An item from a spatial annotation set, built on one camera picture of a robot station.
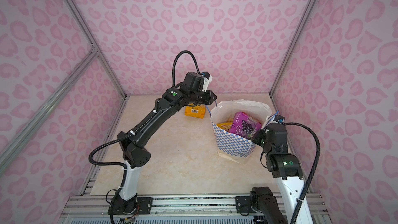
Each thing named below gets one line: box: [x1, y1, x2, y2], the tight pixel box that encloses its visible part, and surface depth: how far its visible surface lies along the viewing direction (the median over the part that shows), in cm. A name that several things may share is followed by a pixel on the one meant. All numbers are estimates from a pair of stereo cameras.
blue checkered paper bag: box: [210, 99, 273, 164], surface depth 80 cm
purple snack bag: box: [229, 111, 262, 139], surface depth 76 cm
